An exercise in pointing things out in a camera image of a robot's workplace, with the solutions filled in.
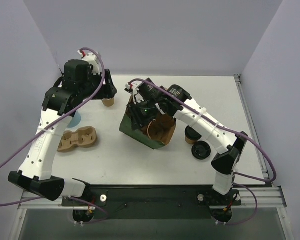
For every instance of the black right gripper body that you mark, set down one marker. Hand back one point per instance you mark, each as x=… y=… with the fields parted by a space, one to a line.
x=134 y=116

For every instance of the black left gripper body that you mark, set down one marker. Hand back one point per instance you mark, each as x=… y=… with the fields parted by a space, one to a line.
x=108 y=89

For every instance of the green paper bag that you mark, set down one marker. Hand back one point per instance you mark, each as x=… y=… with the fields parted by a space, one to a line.
x=138 y=135

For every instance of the brown paper coffee cup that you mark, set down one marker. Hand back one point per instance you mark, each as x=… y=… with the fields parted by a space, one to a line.
x=191 y=136

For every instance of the single brown pulp cup carrier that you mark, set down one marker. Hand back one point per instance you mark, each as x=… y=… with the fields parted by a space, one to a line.
x=162 y=129

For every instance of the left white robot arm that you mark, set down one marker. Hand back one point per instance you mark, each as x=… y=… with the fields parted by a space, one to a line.
x=35 y=173

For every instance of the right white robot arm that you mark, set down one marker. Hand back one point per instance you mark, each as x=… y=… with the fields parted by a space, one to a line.
x=179 y=104

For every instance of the stack of brown paper cups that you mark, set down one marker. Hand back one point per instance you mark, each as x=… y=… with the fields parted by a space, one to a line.
x=108 y=102

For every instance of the light blue straw holder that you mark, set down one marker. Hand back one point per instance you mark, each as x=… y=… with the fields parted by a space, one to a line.
x=75 y=120

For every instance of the stack of black lids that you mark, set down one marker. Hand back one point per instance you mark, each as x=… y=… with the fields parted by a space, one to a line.
x=201 y=150

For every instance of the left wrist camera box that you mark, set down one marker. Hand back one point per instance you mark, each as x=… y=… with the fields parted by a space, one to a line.
x=92 y=59

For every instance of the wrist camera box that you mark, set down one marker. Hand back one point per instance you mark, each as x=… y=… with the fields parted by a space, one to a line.
x=92 y=59
x=134 y=90

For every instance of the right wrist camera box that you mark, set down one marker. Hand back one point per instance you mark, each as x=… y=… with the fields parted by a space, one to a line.
x=134 y=90

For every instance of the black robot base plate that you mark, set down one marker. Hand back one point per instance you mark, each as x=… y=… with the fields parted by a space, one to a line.
x=159 y=202

